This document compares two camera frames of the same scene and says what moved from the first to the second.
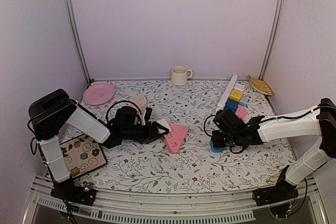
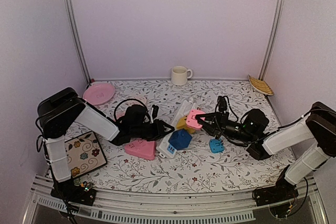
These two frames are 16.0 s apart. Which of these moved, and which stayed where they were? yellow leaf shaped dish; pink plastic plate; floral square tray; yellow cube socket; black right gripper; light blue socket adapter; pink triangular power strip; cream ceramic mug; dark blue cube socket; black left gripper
Moved: pink triangular power strip; dark blue cube socket; black right gripper; yellow cube socket
Stayed: cream ceramic mug; floral square tray; pink plastic plate; light blue socket adapter; yellow leaf shaped dish; black left gripper
